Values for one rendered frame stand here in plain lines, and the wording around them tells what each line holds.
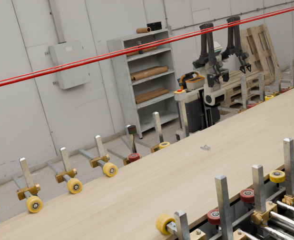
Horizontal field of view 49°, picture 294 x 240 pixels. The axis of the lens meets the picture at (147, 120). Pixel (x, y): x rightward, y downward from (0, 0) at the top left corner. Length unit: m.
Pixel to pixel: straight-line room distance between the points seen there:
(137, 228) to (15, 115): 3.42
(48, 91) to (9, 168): 1.19
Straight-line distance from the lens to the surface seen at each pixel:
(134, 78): 5.04
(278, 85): 3.51
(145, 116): 5.63
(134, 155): 2.34
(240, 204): 1.91
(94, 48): 5.09
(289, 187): 1.83
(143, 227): 1.62
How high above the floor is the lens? 1.85
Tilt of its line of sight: 18 degrees down
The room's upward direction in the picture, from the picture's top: 11 degrees counter-clockwise
